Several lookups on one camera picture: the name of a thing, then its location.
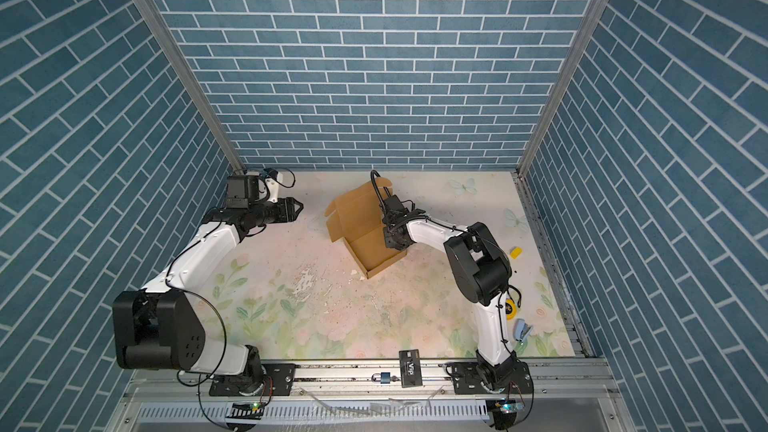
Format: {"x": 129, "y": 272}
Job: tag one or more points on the yellow tape measure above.
{"x": 513, "y": 302}

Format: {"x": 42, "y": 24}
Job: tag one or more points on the aluminium corner post right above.
{"x": 591, "y": 18}

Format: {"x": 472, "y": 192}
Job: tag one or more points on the left controller board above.
{"x": 243, "y": 416}

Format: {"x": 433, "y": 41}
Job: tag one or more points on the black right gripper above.
{"x": 389, "y": 241}

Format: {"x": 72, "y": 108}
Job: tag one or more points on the aluminium front rail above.
{"x": 326, "y": 380}

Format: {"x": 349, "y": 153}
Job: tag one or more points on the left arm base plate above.
{"x": 276, "y": 380}

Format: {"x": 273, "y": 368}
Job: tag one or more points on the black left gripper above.
{"x": 285, "y": 208}

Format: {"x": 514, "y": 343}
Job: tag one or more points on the small yellow block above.
{"x": 515, "y": 252}

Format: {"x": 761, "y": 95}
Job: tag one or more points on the aluminium corner post left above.
{"x": 170, "y": 48}

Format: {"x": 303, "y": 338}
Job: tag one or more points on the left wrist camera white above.
{"x": 277, "y": 179}

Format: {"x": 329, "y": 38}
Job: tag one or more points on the black VIP card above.
{"x": 410, "y": 368}

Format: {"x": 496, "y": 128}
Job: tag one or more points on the small padlock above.
{"x": 382, "y": 378}

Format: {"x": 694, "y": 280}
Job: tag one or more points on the right controller board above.
{"x": 504, "y": 413}

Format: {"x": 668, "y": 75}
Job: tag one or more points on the controller board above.
{"x": 243, "y": 416}
{"x": 504, "y": 413}

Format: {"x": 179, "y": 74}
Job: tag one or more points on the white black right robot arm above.
{"x": 482, "y": 273}

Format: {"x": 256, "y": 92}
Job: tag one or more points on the blue grey stapler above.
{"x": 521, "y": 330}

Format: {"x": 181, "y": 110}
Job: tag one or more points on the white slotted cable duct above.
{"x": 307, "y": 412}

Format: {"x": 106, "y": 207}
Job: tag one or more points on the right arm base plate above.
{"x": 466, "y": 380}

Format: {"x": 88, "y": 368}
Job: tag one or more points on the brown cardboard box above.
{"x": 355, "y": 218}

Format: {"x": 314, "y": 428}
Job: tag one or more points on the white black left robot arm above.
{"x": 156, "y": 326}

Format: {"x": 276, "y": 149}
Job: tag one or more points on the aluminium corner post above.
{"x": 591, "y": 18}
{"x": 170, "y": 48}

